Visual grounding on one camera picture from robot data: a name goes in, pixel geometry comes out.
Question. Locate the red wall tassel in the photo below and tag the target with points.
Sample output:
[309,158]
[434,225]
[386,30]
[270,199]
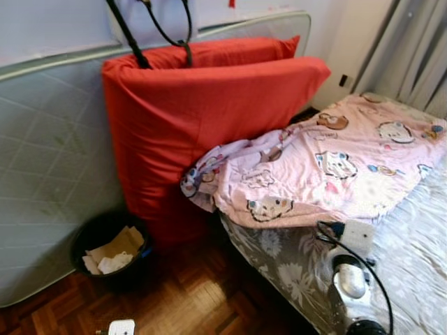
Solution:
[231,3]

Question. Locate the black wall outlet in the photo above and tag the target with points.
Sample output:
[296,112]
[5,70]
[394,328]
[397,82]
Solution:
[344,80]

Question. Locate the white crumpled tissue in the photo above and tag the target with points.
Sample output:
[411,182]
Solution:
[115,263]

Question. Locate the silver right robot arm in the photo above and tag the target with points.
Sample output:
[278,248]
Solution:
[349,283]

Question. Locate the pink cartoon blanket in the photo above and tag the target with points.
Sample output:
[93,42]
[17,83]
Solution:
[335,160]

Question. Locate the bed with grey floral sheet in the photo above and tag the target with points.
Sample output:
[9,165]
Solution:
[412,265]

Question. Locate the black waste bin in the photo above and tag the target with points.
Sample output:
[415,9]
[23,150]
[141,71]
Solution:
[105,223]

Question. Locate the large red cushion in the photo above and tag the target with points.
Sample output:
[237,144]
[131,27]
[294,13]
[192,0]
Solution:
[188,125]

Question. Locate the grey curtain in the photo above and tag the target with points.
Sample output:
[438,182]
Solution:
[412,56]

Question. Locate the brown paper sheet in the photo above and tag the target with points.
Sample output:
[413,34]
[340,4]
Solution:
[122,244]

